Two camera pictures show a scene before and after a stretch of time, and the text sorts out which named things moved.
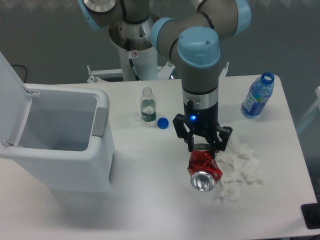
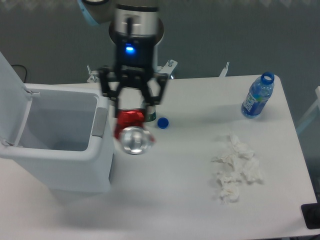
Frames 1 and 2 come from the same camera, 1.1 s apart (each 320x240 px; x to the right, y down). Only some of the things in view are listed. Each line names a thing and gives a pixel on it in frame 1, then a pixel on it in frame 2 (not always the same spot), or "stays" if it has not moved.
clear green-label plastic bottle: [148, 105] stays
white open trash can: [61, 135] stays
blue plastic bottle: [258, 95] stays
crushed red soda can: [203, 171] to [130, 131]
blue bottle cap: [162, 123] stays
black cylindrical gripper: [204, 121] to [134, 66]
